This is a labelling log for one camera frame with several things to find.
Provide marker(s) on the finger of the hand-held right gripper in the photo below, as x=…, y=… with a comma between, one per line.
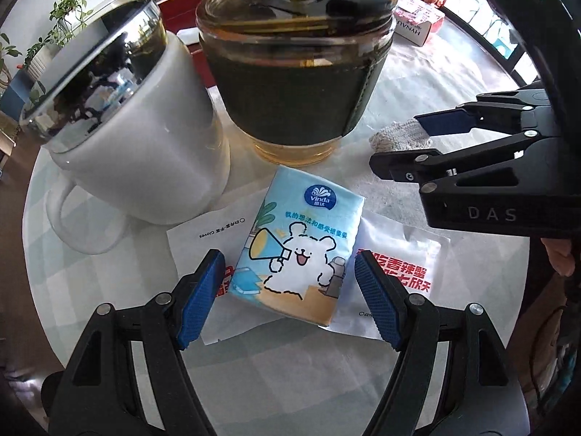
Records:
x=442, y=120
x=454, y=163

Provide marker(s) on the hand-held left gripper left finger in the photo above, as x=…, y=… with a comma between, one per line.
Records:
x=202, y=299

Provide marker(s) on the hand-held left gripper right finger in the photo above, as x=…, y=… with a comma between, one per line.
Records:
x=379, y=299

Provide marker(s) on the white knitted roll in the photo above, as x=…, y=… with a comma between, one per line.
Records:
x=399, y=136

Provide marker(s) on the cartoon bear tissue packet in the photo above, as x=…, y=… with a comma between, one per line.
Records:
x=299, y=245

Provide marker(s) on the person's right hand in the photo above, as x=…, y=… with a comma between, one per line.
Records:
x=559, y=256

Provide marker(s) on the white red-print packet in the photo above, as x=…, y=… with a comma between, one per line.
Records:
x=199, y=236
x=399, y=254

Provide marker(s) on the red and white carton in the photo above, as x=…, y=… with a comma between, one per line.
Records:
x=417, y=22

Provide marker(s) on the glass cup with green sleeve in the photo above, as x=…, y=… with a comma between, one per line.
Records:
x=295, y=104

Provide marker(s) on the white ceramic mug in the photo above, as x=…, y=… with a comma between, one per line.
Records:
x=150, y=159

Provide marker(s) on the person's patterned clothing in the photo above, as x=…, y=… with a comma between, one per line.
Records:
x=551, y=349

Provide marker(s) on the amber glass cup lid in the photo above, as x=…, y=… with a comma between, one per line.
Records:
x=295, y=18

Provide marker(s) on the chrome mug lid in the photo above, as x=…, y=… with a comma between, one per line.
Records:
x=95, y=72

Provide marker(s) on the red box with barcode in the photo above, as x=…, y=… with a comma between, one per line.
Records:
x=181, y=13

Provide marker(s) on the plant in blue pot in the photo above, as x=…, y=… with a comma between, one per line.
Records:
x=11, y=86

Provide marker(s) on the plant in white ribbed pot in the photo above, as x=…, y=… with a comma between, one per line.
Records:
x=54, y=32

